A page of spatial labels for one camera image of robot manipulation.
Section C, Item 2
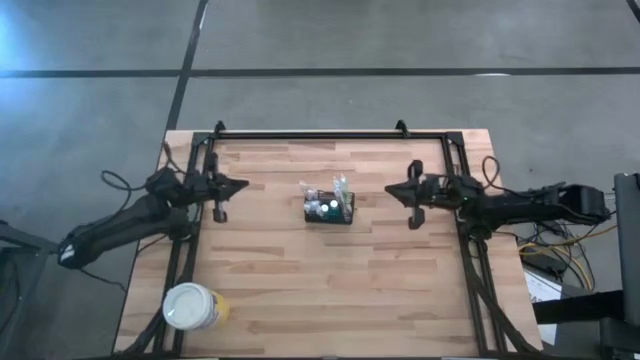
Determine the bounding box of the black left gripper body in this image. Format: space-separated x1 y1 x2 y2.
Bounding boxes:
189 153 228 225

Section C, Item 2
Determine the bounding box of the black metal stand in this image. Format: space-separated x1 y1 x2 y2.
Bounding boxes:
0 219 60 360

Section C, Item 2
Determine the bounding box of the black wire caddy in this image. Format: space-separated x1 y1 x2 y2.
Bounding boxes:
303 190 357 226

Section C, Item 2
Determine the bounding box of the yellow cable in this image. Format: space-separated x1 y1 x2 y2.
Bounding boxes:
517 224 619 293

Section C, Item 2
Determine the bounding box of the white paper sheet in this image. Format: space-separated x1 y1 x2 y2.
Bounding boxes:
522 269 564 347

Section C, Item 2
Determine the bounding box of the yellow wipes canister white lid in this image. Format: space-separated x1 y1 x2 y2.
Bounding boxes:
162 282 232 332

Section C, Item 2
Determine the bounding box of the black metal beam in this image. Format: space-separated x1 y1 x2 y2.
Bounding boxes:
532 288 626 326

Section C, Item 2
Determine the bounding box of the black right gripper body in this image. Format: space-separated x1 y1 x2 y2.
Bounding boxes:
408 159 454 232

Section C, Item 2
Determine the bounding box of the dark grey equipment case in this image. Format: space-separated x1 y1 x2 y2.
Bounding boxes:
613 172 640 329

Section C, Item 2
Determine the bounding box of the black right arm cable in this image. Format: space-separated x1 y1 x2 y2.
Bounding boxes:
481 155 507 192

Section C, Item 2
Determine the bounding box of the blue white toothbrush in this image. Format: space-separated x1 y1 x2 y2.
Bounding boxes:
305 188 323 214

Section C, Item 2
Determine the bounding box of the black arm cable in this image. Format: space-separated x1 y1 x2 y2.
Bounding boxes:
100 141 187 194
481 155 507 192

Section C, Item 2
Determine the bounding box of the black aluminium table frame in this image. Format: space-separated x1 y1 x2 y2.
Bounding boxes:
117 128 544 359

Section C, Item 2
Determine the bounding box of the black power brick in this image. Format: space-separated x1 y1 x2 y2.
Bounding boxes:
522 249 569 278

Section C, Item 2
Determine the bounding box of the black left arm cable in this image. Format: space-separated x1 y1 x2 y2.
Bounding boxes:
100 141 187 194

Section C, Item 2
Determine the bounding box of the green white toothbrush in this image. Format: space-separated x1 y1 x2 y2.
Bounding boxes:
338 173 353 223

